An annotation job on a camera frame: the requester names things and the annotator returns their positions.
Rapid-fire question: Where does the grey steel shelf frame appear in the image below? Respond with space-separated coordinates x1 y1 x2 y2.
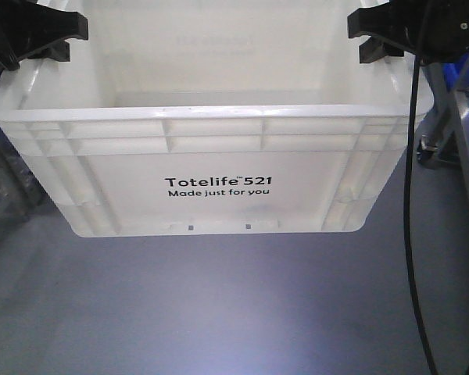
417 64 469 201

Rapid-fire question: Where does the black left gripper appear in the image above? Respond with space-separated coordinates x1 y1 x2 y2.
0 1 89 70

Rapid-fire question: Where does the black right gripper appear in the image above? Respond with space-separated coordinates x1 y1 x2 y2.
347 0 469 64

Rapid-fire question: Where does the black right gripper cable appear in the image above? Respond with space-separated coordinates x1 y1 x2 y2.
402 0 469 375

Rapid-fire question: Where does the white Totelife plastic crate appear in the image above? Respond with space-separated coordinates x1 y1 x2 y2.
0 1 414 238

